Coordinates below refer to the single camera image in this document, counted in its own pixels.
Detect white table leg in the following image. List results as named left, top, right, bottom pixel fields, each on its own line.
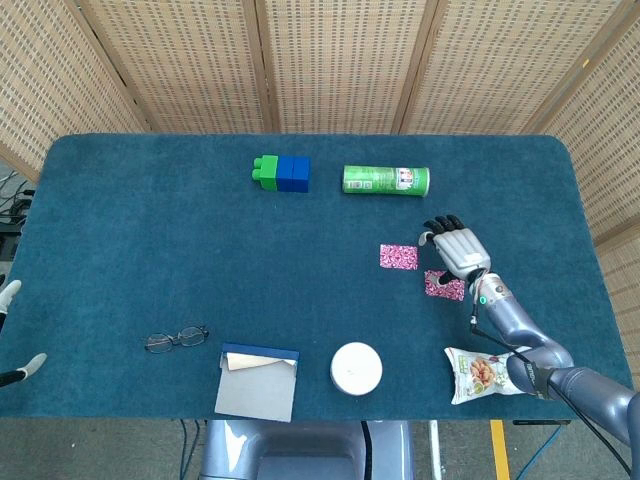
left=428, top=419, right=444, bottom=480

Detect clear round plastic tub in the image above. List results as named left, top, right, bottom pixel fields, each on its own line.
left=329, top=341, right=385, bottom=398

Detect white nut snack bag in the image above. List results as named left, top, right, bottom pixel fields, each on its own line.
left=443, top=346, right=521, bottom=406

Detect green building block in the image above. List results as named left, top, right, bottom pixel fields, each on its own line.
left=252, top=154, right=280, bottom=192

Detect blue box with grey flap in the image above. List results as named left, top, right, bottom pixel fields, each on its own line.
left=213, top=342, right=301, bottom=424

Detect blue carpet table cover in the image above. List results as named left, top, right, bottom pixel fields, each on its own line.
left=0, top=133, right=635, bottom=421

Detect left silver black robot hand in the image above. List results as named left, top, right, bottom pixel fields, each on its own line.
left=0, top=278, right=49, bottom=390

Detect black floor cable bundle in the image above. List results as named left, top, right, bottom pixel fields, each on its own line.
left=0, top=169, right=36, bottom=261

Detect blue building block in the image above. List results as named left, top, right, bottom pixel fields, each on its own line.
left=277, top=155, right=296, bottom=193
left=292, top=156, right=312, bottom=194

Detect blue floor cable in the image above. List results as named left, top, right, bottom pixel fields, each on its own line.
left=178, top=419, right=202, bottom=480
left=519, top=424, right=561, bottom=480

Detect woven rattan screen panel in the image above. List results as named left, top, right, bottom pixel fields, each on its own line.
left=529, top=19, right=640, bottom=361
left=254, top=0, right=444, bottom=135
left=0, top=0, right=151, bottom=184
left=74, top=0, right=274, bottom=135
left=399, top=0, right=634, bottom=135

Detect green chip can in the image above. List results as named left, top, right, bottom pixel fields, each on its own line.
left=342, top=164, right=431, bottom=198

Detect grey-blue robot torso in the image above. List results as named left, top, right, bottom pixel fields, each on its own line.
left=197, top=419, right=416, bottom=480

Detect thin-framed eyeglasses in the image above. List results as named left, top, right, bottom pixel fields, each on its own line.
left=143, top=324, right=210, bottom=355

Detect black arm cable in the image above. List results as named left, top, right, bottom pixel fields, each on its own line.
left=468, top=298, right=632, bottom=476

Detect pink patterned playing card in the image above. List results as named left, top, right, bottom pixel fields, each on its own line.
left=379, top=243, right=419, bottom=272
left=423, top=269, right=467, bottom=302

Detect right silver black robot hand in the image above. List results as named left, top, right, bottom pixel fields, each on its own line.
left=418, top=214, right=492, bottom=296

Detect black torso cable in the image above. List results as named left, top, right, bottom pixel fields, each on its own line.
left=360, top=421, right=377, bottom=480

